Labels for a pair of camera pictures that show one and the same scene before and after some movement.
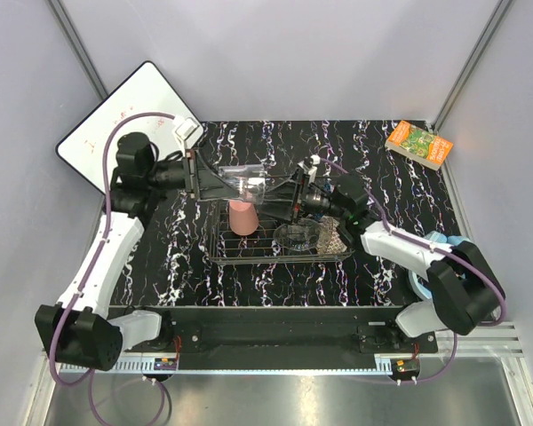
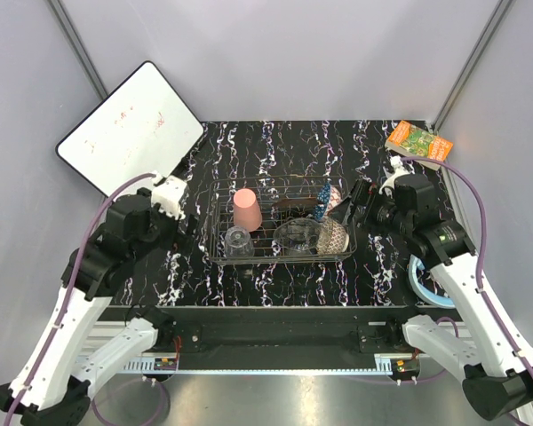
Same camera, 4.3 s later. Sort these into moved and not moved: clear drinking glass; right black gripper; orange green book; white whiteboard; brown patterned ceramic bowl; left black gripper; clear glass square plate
Moved: right black gripper; clear drinking glass; left black gripper
Not moved: brown patterned ceramic bowl; white whiteboard; clear glass square plate; orange green book
